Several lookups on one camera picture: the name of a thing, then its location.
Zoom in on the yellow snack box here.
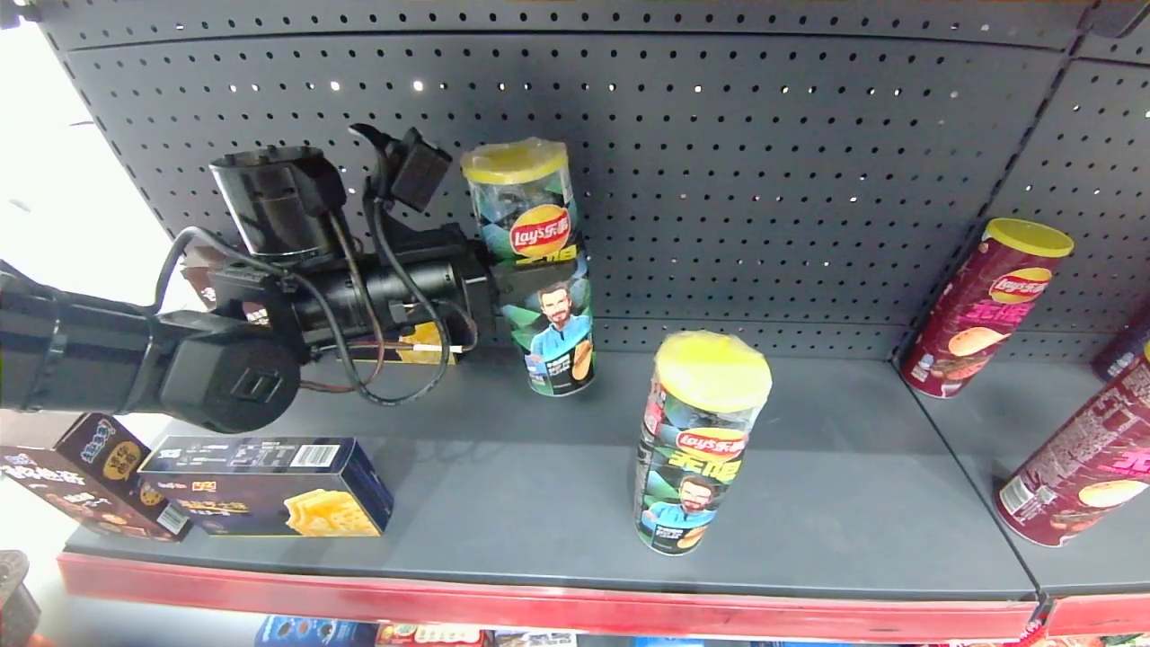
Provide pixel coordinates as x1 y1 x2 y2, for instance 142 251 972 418
349 320 458 367

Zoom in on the brown snack box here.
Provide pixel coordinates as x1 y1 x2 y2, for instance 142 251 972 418
179 243 272 326

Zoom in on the dark blue cracker box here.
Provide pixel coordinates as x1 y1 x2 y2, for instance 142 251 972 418
137 435 395 539

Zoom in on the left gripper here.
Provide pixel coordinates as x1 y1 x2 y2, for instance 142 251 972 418
295 239 590 351

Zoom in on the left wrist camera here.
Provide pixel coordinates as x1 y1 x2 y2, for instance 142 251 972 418
349 123 454 261

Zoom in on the red snack pack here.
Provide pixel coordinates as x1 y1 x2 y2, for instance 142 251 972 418
375 622 493 647

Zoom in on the green chip can yellow lid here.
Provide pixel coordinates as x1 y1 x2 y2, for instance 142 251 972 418
460 137 597 398
632 330 774 557

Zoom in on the dark brown cookie box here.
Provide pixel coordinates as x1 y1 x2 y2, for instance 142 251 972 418
0 412 194 544

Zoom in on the maroon chip can yellow lid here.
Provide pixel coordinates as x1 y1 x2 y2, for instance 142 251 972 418
899 217 1075 400
995 345 1150 548

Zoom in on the black cable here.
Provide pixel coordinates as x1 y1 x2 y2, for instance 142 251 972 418
151 225 342 360
341 199 453 407

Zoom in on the black shop shelf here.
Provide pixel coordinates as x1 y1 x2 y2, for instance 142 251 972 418
34 0 1150 644

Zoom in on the blue snack pack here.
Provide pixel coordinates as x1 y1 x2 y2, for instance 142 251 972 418
253 615 379 647

